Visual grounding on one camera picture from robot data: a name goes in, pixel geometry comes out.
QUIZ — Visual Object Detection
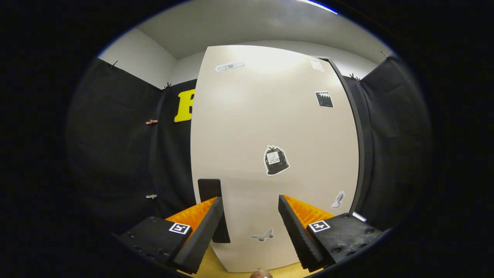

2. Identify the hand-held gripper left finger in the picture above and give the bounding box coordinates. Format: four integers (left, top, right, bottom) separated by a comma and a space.
116, 196, 225, 275

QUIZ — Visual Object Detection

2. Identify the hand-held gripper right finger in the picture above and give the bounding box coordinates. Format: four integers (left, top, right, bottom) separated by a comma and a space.
278, 194, 384, 273

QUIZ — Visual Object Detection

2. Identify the black door handle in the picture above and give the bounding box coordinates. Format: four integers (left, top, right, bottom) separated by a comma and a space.
198, 178, 231, 244

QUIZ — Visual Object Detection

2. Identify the black backdrop cloth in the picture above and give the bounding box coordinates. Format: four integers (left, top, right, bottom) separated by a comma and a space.
68, 54, 431, 236

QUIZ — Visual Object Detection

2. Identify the ceiling light strip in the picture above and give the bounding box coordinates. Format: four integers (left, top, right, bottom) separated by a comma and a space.
297, 0, 338, 15

